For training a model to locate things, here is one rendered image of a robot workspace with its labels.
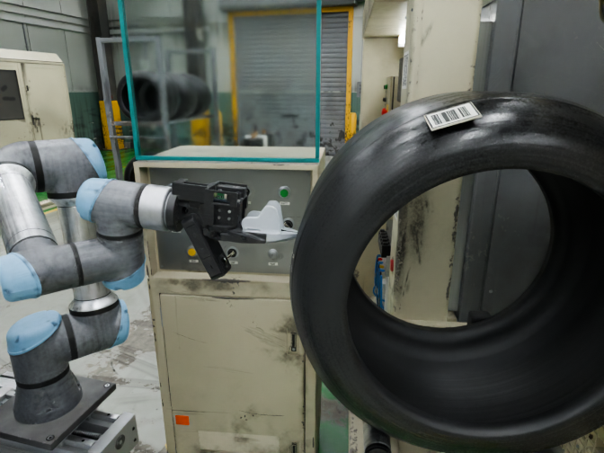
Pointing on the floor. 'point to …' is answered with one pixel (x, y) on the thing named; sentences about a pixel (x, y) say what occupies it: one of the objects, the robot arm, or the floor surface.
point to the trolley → (112, 111)
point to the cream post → (434, 240)
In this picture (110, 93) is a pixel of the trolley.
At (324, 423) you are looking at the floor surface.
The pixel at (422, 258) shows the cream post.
